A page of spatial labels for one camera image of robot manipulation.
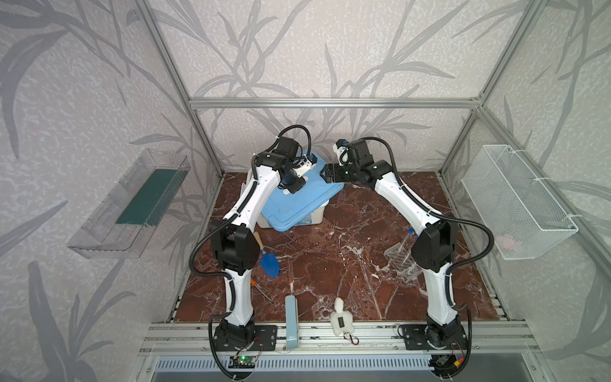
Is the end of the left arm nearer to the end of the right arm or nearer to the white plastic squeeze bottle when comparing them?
the end of the right arm

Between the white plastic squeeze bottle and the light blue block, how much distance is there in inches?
4.7

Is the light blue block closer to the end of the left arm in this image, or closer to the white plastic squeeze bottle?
the white plastic squeeze bottle

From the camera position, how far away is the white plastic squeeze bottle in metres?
0.75

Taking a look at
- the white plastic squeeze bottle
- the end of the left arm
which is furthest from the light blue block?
the end of the left arm

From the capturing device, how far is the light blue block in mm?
712

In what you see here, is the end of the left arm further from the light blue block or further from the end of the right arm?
the light blue block
